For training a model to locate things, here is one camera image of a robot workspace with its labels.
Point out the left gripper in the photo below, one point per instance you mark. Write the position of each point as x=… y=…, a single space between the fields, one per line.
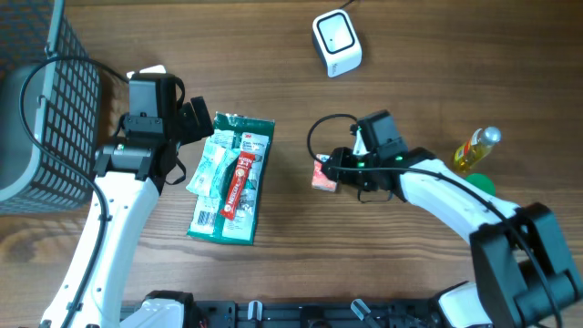
x=196 y=120

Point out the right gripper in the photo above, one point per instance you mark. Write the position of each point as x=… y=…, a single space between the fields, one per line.
x=348 y=178

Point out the orange Kleenex tissue pack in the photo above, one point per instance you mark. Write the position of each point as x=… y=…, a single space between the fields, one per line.
x=319 y=180

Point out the red Nescafe sachet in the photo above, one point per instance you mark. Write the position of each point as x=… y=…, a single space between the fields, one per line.
x=239 y=178

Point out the yellow Vim dish soap bottle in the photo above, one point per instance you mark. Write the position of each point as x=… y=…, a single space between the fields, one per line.
x=476 y=148

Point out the green lid jar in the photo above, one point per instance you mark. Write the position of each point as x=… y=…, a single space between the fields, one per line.
x=482 y=182

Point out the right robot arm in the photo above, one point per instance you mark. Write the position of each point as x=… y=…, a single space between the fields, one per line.
x=524 y=270

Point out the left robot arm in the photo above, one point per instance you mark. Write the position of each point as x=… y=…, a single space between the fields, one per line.
x=130 y=174

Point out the white barcode scanner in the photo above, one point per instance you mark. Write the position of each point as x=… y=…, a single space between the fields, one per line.
x=336 y=42

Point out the dark grey mesh basket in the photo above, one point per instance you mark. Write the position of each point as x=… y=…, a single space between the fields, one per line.
x=50 y=102

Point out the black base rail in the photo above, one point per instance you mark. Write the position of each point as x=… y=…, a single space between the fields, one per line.
x=400 y=313

